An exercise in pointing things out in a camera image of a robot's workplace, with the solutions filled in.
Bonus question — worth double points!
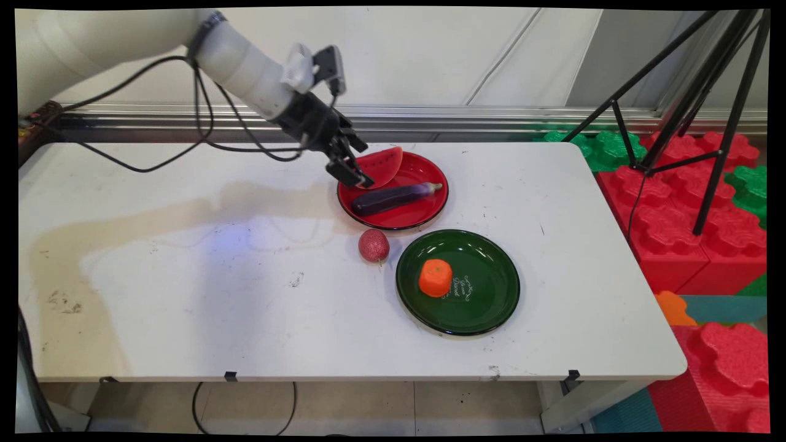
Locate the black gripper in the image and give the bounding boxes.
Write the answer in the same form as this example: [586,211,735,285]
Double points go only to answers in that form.
[275,91,375,189]

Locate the purple toy eggplant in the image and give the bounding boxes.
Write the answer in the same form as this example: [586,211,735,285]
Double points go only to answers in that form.
[351,182,444,217]

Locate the orange toy tangerine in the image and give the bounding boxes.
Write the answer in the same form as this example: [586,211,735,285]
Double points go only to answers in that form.
[418,258,454,299]

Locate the red toy watermelon slice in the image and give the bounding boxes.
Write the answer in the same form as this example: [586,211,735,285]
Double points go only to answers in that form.
[355,145,404,190]

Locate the red round plate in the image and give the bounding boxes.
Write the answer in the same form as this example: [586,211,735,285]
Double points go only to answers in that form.
[337,150,449,232]

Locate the pink red round toy fruit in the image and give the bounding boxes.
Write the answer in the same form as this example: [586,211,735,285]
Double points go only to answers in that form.
[358,228,391,265]

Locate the dark green round plate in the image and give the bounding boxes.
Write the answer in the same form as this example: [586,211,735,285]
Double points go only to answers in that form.
[395,229,521,337]

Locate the green foam block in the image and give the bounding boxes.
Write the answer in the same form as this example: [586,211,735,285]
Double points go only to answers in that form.
[723,164,769,230]
[533,128,648,173]

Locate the large red foam block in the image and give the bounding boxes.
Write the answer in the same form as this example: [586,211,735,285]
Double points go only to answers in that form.
[597,165,768,297]

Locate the white table leg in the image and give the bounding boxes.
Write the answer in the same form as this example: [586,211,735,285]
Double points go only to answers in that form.
[538,378,653,434]

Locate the low red foam block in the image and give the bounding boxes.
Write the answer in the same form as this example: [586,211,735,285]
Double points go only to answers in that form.
[640,130,762,171]

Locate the orange foam piece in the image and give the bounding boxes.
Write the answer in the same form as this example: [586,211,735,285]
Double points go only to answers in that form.
[653,290,699,327]

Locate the black tripod stand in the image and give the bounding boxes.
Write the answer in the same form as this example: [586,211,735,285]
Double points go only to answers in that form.
[561,9,772,237]

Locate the teal foam mat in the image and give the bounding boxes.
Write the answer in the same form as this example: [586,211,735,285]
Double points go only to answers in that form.
[591,387,665,434]
[677,294,769,325]

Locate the small green foam piece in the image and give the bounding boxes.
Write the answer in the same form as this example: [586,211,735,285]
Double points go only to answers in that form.
[736,273,769,297]

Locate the red foam block with studs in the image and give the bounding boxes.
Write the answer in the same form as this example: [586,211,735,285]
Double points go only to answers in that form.
[647,322,771,434]

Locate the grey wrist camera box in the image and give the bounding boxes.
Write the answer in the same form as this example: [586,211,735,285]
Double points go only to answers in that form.
[312,45,347,97]

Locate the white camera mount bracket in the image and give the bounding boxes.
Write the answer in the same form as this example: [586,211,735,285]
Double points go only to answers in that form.
[281,42,317,94]

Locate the black looped cable to gripper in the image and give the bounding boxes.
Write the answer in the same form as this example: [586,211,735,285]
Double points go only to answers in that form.
[194,64,340,163]

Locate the aluminium wall rail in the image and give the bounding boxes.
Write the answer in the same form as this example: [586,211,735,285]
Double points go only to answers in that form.
[49,102,768,137]

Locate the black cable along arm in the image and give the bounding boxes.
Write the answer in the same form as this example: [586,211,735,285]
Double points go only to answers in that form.
[17,55,214,174]

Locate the thin black tripod cable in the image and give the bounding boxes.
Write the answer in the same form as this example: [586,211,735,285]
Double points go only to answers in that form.
[626,173,647,247]

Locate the black floor cable loop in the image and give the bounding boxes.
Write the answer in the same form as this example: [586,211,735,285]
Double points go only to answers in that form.
[192,381,298,436]

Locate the dark object beside rail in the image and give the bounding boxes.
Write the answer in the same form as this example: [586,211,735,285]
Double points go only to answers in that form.
[17,100,63,166]

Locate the black cable bundle at base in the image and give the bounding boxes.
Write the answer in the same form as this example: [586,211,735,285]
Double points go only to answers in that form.
[16,306,63,433]

